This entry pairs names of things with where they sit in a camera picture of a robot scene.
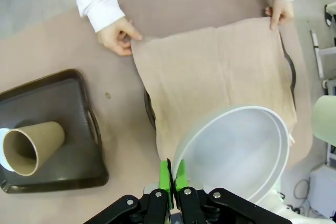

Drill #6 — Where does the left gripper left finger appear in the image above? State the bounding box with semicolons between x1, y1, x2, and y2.
86;157;174;224

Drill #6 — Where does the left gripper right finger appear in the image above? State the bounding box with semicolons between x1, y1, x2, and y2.
174;159;292;224

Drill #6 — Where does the white bowl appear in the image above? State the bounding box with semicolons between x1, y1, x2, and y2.
172;105;291;206

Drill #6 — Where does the beige cloth mat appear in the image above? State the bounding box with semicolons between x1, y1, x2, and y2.
130;16;299;161

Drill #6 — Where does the tall brown cup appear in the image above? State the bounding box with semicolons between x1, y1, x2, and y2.
2;121;66;177

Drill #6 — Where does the tall pale green cup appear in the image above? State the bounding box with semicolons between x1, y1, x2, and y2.
313;94;336;141

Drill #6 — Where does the light blue bowl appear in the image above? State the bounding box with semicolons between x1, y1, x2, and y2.
0;127;13;172

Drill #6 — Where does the dark brown serving tray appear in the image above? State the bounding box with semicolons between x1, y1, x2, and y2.
143;31;297;130
0;68;110;195

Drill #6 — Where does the person's right hand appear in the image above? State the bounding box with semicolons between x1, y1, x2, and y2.
96;16;144;57

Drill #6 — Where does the person's left hand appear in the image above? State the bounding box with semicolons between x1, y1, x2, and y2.
264;0;295;31

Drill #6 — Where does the grey equipment box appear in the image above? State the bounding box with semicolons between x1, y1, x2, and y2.
309;165;336;212

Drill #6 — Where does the white metal frame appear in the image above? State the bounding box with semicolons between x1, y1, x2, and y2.
309;28;336;90

